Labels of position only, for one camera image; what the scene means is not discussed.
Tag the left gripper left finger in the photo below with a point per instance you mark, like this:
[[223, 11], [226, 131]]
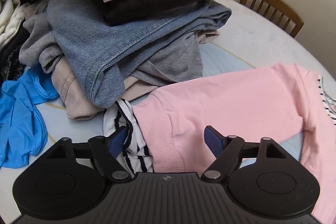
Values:
[[105, 151]]

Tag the wooden chair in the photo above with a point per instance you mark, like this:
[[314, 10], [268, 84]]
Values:
[[278, 12]]

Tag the blue nitrile gloves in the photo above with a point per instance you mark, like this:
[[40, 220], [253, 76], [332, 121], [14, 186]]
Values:
[[23, 131]]

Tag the grey knit garment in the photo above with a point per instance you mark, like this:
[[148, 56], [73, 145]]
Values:
[[178, 61]]

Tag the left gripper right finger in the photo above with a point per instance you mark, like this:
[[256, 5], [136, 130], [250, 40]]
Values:
[[227, 151]]

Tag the cream knit sweater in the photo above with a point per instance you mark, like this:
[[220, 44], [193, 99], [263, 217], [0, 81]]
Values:
[[12, 15]]

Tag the blue denim jeans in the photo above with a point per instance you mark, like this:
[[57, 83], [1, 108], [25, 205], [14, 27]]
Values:
[[102, 57]]

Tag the pink sweatshirt with striped trim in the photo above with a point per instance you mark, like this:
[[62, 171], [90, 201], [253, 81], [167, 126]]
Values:
[[165, 131]]

